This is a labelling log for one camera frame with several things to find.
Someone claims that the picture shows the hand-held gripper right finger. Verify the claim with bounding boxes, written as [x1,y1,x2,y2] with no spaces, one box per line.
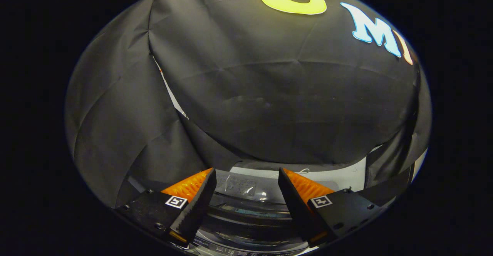
[278,167,387,248]

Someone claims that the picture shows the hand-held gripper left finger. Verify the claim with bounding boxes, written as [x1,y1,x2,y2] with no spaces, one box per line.
[115,168,217,246]

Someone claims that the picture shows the grey washing machine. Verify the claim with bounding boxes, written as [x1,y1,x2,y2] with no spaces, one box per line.
[116,158,389,256]

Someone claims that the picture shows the black backdrop cloth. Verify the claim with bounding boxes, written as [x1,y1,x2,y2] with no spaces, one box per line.
[65,0,433,210]

